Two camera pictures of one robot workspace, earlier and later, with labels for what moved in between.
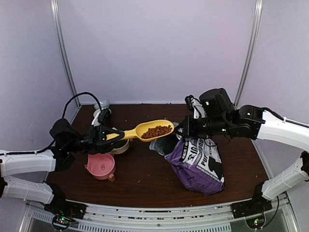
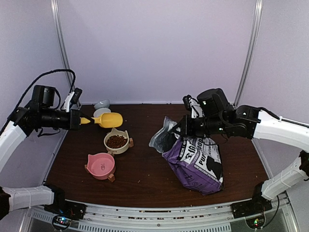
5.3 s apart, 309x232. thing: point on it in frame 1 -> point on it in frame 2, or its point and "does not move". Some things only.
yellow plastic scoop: x=147 y=131 -> x=106 y=120
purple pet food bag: x=196 y=162 does not move
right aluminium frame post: x=251 y=41 does not move
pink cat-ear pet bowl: x=101 y=166 does not move
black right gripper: x=187 y=122 does not move
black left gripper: x=95 y=137 -> x=75 y=117
